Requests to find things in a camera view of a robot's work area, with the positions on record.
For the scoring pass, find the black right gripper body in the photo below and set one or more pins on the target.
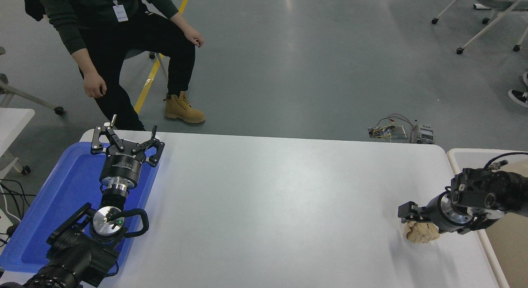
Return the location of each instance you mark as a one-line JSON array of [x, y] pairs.
[[435, 213]]

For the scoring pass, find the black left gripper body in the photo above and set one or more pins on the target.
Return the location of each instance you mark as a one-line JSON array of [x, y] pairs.
[[121, 166]]

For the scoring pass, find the tan paper ball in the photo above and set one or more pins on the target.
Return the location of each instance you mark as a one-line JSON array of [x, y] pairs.
[[420, 233]]

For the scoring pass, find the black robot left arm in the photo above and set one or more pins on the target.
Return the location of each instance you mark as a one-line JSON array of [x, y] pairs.
[[74, 255]]

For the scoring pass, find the seated person's right hand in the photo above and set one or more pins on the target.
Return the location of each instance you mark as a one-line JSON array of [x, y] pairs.
[[94, 85]]

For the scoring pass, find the seated person's left hand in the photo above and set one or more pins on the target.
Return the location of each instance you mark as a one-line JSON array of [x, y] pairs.
[[193, 35]]

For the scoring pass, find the grey chair base with caster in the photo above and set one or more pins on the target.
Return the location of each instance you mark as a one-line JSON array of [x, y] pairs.
[[59, 110]]

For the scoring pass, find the blue plastic tray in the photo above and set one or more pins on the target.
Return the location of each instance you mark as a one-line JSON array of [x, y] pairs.
[[62, 197]]

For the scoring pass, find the small grey electronic module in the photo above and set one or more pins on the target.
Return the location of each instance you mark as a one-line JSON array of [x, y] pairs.
[[425, 134]]

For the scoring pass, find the large pale bin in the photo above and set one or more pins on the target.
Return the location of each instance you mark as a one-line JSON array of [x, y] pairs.
[[507, 255]]

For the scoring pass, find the seated person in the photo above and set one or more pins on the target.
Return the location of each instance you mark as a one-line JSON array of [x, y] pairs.
[[123, 40]]

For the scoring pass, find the white side table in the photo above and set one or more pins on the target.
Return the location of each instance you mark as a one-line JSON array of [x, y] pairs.
[[12, 123]]

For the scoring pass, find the white id badge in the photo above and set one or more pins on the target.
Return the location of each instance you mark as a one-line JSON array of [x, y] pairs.
[[120, 13]]

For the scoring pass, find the white power strip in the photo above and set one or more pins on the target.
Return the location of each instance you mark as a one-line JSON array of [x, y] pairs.
[[3, 222]]

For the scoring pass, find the standing person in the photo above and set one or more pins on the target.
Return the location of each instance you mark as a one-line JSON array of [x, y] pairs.
[[519, 98]]

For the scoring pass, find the black hanging cloth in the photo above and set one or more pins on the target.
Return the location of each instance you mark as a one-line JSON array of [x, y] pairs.
[[33, 5]]

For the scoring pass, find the white swivel chair grey seat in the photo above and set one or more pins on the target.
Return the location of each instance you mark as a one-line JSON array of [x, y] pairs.
[[501, 1]]

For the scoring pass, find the white frame chair with casters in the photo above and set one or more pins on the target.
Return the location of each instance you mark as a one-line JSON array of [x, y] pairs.
[[132, 53]]

